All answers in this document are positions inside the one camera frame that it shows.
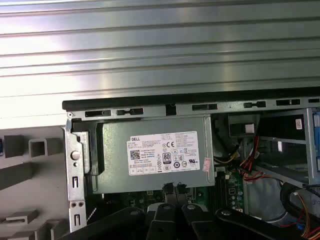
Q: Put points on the grey optical drive cage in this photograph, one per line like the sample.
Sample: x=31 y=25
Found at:
x=309 y=150

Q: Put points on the black open PC case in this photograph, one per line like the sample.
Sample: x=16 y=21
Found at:
x=150 y=100

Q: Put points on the grey power supply unit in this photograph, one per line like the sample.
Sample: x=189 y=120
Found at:
x=112 y=150

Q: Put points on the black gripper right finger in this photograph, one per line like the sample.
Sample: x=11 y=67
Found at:
x=200 y=225

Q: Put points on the blue plastic drive latch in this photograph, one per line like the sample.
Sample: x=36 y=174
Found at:
x=316 y=130

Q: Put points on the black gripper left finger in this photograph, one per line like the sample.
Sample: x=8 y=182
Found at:
x=162 y=225

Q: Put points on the green motherboard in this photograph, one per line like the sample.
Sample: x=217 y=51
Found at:
x=236 y=186

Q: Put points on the grey parts rack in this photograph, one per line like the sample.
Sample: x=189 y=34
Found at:
x=15 y=172

